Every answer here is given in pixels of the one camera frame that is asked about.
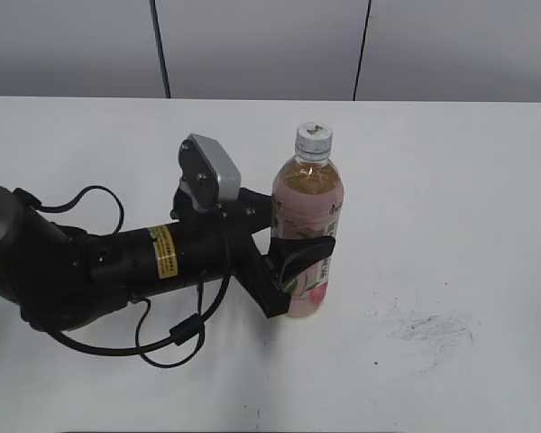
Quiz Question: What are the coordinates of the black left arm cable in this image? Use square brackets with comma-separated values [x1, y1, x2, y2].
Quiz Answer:
[13, 185, 232, 369]

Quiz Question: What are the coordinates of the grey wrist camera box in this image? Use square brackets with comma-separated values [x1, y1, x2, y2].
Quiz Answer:
[179, 134, 242, 213]

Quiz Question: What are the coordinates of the white bottle cap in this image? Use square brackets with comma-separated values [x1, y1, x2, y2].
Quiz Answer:
[295, 122, 333, 156]

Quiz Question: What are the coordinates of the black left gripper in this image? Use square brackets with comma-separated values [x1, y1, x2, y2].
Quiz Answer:
[170, 188, 335, 318]

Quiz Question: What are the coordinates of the pink oolong tea bottle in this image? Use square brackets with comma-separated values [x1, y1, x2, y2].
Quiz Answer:
[270, 149, 344, 318]

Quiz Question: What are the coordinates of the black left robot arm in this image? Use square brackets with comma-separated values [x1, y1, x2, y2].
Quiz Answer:
[0, 186, 335, 330]

